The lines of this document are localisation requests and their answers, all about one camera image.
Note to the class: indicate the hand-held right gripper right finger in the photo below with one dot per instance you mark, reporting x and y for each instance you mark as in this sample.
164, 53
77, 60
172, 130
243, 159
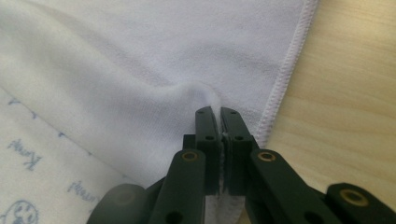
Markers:
238, 155

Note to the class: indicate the white cloth with blue print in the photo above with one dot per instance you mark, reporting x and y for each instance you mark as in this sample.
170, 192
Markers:
37, 174

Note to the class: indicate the white microfibre towel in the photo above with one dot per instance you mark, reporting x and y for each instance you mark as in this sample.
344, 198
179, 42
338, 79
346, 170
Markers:
155, 62

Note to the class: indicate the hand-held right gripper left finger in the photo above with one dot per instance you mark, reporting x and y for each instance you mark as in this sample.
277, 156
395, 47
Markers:
208, 149

